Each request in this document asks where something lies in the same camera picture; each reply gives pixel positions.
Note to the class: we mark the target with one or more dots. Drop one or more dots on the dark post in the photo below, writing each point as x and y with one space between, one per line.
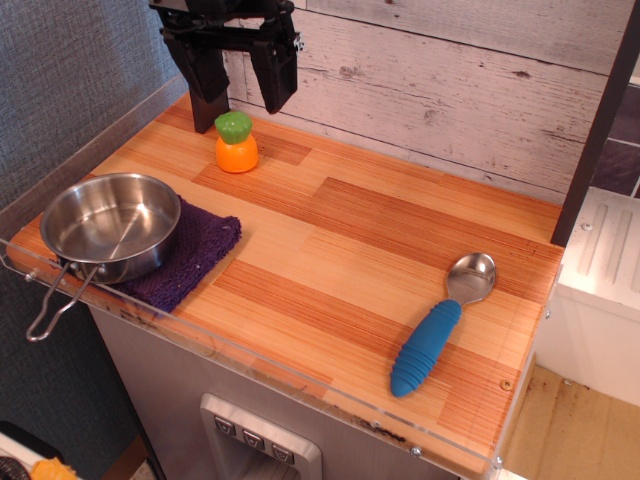
610 102
207 112

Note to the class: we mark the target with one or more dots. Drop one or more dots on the orange toy carrot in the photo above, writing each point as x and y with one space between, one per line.
236 148

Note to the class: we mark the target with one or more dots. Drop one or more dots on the silver toy fridge cabinet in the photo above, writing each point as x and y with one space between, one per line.
165 382

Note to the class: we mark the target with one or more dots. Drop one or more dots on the white toy sink unit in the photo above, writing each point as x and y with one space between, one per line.
590 331

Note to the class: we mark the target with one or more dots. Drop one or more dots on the blue handled metal spoon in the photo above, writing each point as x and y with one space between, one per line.
469 280

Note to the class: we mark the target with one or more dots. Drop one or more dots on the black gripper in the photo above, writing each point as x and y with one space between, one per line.
193 31

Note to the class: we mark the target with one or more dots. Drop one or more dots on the silver dispenser panel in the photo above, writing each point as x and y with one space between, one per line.
246 446

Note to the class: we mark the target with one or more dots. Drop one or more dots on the purple folded cloth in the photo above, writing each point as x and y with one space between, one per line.
202 240

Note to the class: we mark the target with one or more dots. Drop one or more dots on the stainless steel pan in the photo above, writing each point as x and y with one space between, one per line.
107 230

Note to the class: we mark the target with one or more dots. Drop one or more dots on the clear acrylic guard rail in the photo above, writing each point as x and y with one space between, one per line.
364 199

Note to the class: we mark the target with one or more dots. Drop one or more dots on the orange black object corner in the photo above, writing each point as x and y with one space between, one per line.
47 469

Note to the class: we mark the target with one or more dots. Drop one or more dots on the dark left post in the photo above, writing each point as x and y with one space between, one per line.
207 112

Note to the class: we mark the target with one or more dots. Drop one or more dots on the dark right post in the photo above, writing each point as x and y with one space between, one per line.
610 102

